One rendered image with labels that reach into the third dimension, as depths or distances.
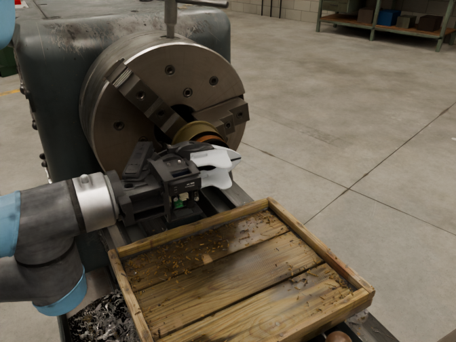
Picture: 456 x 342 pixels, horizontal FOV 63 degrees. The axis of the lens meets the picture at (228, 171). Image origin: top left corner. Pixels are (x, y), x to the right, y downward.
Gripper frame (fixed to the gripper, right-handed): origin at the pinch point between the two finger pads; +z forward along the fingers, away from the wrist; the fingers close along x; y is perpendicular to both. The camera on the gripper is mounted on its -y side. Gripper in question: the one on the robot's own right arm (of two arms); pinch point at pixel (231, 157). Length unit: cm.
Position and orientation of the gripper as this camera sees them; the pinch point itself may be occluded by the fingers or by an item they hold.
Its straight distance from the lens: 61.2
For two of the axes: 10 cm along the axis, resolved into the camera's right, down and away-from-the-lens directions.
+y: 4.7, 4.7, -7.5
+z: 8.8, -2.5, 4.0
